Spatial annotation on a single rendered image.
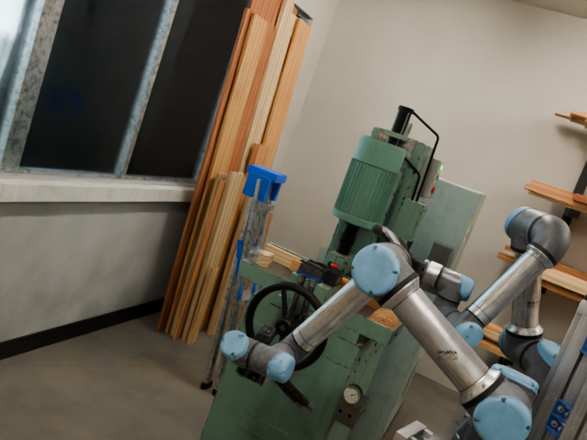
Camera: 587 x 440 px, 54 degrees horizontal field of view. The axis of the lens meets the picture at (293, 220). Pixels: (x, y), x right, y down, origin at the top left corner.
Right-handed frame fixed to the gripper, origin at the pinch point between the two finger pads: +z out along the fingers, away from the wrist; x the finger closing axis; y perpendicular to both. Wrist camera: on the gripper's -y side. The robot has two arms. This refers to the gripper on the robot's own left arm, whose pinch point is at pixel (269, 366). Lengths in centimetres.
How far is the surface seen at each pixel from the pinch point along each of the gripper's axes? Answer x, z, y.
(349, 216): 2, 4, -58
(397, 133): 5, 4, -97
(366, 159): 2, -6, -77
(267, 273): -18.7, 10.1, -30.2
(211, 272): -95, 117, -46
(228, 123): -111, 79, -122
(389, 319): 26.8, 13.1, -31.0
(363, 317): 18.9, 11.8, -28.4
